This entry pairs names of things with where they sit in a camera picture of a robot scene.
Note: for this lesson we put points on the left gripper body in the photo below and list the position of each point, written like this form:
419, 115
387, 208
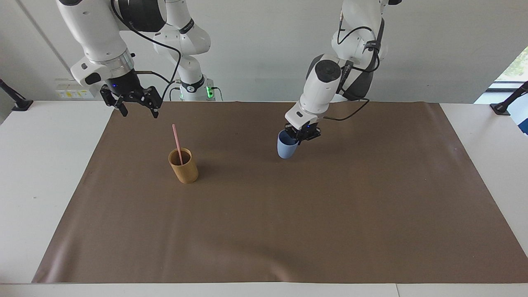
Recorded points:
307, 127

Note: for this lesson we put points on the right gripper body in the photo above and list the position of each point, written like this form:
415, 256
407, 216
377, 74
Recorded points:
123, 83

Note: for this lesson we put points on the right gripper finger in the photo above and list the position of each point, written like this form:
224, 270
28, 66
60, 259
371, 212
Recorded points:
150, 99
116, 101

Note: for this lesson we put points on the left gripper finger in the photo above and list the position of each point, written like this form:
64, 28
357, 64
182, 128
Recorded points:
310, 135
291, 133

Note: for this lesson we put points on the blue cup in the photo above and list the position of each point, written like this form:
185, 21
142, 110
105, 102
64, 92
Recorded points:
286, 149

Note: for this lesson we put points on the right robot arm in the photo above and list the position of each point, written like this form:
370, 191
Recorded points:
93, 29

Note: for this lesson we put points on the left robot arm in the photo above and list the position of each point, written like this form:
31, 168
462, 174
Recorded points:
319, 88

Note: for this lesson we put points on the pink chopstick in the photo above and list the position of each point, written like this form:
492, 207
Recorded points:
177, 142

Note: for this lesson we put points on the brown wooden cup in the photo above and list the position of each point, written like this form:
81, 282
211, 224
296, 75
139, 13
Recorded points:
184, 170

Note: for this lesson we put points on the black stand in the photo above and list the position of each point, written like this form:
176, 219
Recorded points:
506, 103
15, 100

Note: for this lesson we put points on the window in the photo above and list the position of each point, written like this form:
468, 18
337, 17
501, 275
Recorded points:
511, 72

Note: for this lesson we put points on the white and blue object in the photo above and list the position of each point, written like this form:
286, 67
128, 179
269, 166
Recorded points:
520, 113

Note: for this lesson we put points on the white wall socket box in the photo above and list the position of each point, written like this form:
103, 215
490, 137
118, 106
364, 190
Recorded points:
70, 88

